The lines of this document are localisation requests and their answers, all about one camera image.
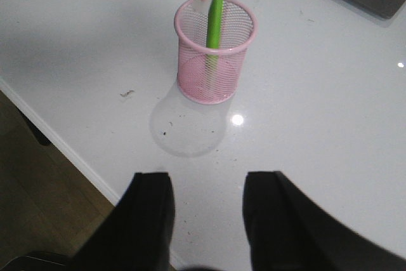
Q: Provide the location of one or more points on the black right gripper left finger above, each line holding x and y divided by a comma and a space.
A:
137, 233

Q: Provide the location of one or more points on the pink mesh pen holder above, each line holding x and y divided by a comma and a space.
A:
238, 30

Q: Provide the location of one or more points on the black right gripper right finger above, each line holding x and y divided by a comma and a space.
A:
287, 231

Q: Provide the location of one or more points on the green highlighter pen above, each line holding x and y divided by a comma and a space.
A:
213, 38

